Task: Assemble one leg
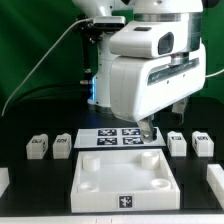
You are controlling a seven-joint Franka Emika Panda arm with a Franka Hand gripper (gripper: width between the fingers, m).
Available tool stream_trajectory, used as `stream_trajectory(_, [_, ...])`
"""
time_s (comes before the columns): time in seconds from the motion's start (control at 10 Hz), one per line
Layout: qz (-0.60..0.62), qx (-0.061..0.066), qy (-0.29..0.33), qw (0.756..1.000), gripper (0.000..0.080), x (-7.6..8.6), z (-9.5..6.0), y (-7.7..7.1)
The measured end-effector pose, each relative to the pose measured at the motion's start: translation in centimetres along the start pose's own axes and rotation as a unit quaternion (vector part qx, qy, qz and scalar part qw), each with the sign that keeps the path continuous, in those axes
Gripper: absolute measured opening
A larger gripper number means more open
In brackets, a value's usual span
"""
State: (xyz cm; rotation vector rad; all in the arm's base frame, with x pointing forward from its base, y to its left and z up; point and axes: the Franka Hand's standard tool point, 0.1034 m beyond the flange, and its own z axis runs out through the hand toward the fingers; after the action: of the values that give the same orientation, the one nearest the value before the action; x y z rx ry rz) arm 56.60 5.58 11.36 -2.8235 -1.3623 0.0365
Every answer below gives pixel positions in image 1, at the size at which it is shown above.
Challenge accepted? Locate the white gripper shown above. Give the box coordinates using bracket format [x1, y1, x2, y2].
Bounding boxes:
[110, 44, 206, 143]

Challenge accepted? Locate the white square tabletop part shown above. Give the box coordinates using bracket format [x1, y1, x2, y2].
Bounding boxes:
[70, 149, 180, 213]

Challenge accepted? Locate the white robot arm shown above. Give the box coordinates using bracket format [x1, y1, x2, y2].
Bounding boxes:
[72, 0, 222, 142]

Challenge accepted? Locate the white sheet with AprilTags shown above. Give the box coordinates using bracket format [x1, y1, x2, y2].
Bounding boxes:
[74, 127, 166, 148]

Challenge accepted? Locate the white obstacle block right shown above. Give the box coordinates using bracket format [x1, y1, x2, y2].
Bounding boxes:
[206, 164, 224, 210]

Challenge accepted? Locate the white obstacle block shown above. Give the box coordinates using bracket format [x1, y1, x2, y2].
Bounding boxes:
[0, 168, 10, 197]
[206, 164, 224, 210]

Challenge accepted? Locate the white obstacle block left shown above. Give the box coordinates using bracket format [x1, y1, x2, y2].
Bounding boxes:
[0, 168, 10, 197]

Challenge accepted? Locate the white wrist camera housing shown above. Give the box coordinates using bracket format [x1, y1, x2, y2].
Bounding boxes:
[109, 20, 176, 60]

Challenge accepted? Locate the black cable on table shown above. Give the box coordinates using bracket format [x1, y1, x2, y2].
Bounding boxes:
[9, 82, 91, 108]

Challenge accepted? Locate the grey camera on stand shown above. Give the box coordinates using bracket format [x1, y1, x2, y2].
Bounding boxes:
[93, 16, 126, 31]

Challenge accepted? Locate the white camera cable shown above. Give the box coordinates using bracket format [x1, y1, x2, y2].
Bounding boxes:
[0, 17, 95, 117]

